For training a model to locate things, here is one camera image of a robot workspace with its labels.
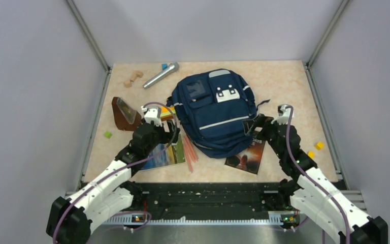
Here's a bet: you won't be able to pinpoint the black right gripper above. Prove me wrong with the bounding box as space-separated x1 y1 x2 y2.
242 113 288 159

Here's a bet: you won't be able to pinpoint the navy blue student backpack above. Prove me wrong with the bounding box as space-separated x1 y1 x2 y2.
167 69 258 159

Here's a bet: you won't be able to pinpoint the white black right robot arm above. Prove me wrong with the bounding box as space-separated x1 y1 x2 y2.
243 114 388 243

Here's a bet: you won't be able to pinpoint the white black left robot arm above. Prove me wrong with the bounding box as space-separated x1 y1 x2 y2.
46 120 180 243

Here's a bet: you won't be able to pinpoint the blue green landscape book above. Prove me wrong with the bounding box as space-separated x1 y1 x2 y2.
141 135 186 170

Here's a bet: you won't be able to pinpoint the stacked colourful toy bricks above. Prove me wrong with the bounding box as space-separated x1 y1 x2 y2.
160 107 176 121

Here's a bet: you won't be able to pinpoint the Three Days To See book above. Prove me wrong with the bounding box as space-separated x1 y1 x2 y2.
225 138 266 175

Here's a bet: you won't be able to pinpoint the orange pencils bundle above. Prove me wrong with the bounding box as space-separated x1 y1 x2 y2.
182 135 199 173

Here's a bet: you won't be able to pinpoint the brown wooden metronome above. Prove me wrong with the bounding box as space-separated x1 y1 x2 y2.
111 97 142 131

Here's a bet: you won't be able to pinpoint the small green cube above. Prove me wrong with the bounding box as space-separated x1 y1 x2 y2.
104 131 112 139

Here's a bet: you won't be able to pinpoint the wooden block puzzle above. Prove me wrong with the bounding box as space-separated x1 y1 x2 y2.
123 70 144 88

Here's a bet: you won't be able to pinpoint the yellow cube near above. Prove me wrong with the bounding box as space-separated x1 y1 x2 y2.
307 151 315 159

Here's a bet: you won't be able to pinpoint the yellow cube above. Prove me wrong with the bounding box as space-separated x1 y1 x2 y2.
315 142 324 150
307 151 315 159

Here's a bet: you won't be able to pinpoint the silver microphone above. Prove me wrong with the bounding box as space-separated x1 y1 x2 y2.
143 62 179 89

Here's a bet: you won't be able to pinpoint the yellow cube far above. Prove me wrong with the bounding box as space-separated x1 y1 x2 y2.
315 142 324 150

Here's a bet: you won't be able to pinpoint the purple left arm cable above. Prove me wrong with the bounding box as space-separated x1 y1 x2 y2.
52 101 179 244

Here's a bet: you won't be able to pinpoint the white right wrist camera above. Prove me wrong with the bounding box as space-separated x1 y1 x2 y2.
271 104 295 125

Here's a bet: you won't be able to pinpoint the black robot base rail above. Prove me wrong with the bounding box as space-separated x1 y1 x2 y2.
80 180 349 230

